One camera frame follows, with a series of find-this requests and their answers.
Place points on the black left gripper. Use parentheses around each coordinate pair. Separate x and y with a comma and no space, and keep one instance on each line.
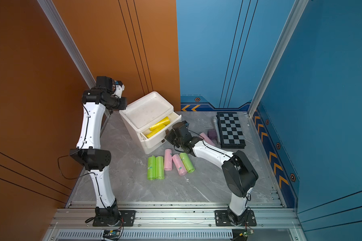
(123,103)

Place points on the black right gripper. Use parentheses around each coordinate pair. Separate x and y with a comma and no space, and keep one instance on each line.
(168,136)

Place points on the yellow trash bag roll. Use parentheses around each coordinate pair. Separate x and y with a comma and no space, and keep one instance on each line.
(155,130)
(164,122)

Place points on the pink trash bag roll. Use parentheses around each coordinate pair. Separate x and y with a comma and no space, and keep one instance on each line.
(168,160)
(179,165)
(207,139)

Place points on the white three-drawer storage box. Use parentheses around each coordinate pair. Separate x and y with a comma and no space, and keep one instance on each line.
(144,112)

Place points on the white top drawer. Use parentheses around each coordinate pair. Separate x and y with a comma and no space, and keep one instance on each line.
(149,145)

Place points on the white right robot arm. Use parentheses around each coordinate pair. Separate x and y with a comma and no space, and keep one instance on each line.
(239,173)

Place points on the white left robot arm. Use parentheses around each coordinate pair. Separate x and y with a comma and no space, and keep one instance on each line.
(95,160)

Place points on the green trash bag roll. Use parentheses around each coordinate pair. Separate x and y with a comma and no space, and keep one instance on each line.
(159,169)
(151,168)
(187,162)

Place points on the purple cube block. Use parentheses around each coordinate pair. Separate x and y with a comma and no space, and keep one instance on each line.
(212,134)

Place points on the grey microphone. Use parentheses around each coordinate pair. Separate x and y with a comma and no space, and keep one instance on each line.
(216,127)

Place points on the black white checkerboard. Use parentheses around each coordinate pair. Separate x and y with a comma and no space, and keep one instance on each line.
(230,131)

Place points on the right green circuit board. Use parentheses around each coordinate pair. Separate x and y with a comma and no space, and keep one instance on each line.
(244,235)

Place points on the green circuit board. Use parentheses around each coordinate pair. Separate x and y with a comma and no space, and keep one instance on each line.
(111,235)
(244,235)

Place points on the left green circuit board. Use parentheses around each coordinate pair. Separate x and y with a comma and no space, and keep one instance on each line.
(111,235)

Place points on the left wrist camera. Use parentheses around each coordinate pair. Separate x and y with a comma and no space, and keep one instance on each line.
(111,86)

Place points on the aluminium front rail frame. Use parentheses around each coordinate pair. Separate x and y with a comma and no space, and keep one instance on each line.
(175,222)

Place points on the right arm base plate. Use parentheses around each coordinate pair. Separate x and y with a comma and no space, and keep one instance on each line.
(227,218)

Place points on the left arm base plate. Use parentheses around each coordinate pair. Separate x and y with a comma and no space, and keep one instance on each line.
(123,218)

